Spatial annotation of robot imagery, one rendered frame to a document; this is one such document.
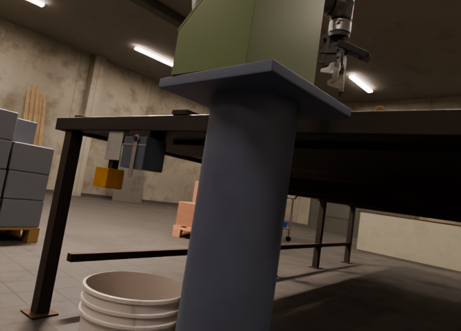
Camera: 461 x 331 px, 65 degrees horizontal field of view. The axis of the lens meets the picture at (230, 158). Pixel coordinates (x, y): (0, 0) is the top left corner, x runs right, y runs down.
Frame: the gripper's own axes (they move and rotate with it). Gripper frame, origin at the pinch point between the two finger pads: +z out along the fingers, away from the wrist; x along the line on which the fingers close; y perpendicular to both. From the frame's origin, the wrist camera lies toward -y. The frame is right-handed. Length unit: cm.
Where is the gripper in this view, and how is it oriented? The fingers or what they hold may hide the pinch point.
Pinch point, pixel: (337, 91)
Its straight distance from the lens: 129.7
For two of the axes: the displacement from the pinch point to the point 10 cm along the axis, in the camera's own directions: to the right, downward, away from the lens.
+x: -4.2, -1.5, -8.9
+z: -1.5, 9.8, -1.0
